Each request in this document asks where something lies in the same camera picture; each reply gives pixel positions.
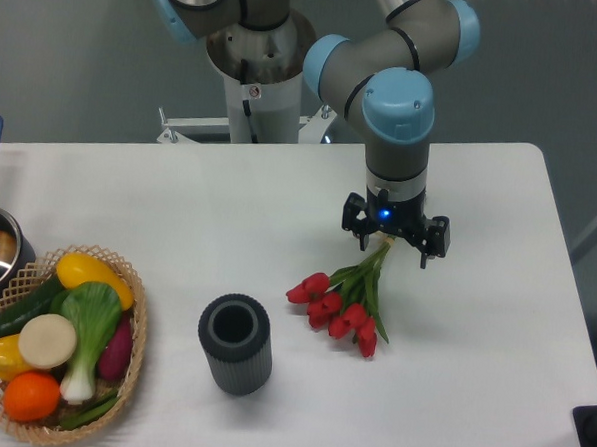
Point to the orange fruit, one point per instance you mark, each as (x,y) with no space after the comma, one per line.
(31,396)

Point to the green cucumber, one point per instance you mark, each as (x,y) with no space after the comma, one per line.
(37,302)

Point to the green bean pod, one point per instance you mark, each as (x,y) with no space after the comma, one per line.
(91,413)

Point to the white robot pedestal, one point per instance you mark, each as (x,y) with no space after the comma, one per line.
(262,78)

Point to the yellow bell pepper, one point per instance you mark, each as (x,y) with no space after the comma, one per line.
(11,361)

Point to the red tulip bouquet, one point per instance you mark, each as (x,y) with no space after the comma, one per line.
(346,302)

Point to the purple sweet potato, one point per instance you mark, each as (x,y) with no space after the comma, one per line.
(115,359)

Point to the dark grey ribbed vase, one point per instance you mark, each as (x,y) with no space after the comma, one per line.
(235,334)

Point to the yellow squash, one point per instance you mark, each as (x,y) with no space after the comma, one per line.
(74,269)

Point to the green bok choy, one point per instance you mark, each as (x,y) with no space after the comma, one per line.
(94,310)

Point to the black device at table edge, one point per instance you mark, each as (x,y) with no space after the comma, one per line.
(585,421)

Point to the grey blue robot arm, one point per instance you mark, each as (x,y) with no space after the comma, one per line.
(379,86)

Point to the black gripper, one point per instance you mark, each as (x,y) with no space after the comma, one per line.
(396,208)

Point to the beige round mushroom cap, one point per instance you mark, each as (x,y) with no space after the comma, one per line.
(47,341)

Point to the woven wicker basket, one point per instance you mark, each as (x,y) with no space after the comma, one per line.
(46,432)

